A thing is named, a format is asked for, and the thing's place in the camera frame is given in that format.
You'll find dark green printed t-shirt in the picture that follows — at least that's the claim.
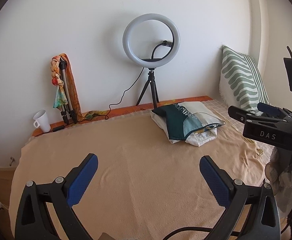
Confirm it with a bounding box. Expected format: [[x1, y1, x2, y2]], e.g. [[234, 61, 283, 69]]
[[152, 101, 226, 141]]

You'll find gloved right hand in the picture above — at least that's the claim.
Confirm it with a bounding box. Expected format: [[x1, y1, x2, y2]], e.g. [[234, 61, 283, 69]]
[[265, 147, 292, 218]]

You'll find orange floral bed sheet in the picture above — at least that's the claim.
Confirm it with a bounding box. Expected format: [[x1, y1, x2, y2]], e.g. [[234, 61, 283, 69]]
[[27, 95, 243, 148]]

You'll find green striped white pillow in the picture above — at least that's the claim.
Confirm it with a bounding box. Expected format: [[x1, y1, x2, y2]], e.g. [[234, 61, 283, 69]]
[[219, 46, 269, 115]]

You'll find metal door stop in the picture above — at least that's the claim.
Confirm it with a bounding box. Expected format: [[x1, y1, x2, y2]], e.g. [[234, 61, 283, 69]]
[[10, 157, 15, 167]]

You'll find folded white garment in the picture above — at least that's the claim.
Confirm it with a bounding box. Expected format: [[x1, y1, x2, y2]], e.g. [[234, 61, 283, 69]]
[[150, 112, 217, 147]]

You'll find white mug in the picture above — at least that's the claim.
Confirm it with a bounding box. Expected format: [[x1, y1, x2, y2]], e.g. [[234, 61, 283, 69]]
[[33, 110, 51, 133]]

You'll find folded grey tripod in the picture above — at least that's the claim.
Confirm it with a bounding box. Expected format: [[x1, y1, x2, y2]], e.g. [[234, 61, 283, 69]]
[[59, 57, 77, 124]]

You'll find beige blanket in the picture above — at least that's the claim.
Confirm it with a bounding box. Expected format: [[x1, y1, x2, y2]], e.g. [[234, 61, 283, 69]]
[[9, 113, 265, 239]]

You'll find orange patterned scarf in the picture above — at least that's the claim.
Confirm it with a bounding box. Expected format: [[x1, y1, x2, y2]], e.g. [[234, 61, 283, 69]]
[[50, 53, 109, 125]]

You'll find small black tripod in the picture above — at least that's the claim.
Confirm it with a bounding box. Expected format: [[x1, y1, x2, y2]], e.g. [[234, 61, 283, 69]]
[[135, 68, 160, 110]]

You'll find white ring light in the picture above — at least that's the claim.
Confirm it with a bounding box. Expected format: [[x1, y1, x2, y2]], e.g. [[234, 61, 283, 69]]
[[122, 14, 181, 69]]

